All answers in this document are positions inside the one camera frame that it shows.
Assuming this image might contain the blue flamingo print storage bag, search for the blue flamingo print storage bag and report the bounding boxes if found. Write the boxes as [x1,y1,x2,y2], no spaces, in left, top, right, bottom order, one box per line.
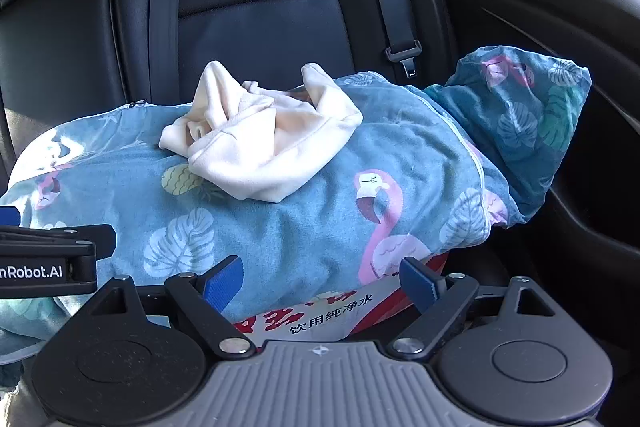
[1,46,592,341]

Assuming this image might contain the cream white garment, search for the cream white garment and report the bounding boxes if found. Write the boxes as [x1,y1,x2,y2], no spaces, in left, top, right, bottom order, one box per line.
[160,61,362,202]

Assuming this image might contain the red white water carton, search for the red white water carton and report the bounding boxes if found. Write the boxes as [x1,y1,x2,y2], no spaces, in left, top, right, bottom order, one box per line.
[234,246,447,348]

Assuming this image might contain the seat belt buckle tongue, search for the seat belt buckle tongue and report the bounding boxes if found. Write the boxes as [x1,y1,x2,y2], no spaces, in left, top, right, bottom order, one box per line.
[384,39,423,79]

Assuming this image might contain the black leather car seat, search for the black leather car seat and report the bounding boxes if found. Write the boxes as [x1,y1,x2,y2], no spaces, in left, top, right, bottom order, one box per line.
[1,0,454,172]

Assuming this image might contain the black car door panel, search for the black car door panel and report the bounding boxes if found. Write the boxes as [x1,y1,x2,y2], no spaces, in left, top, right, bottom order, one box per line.
[409,0,640,358]

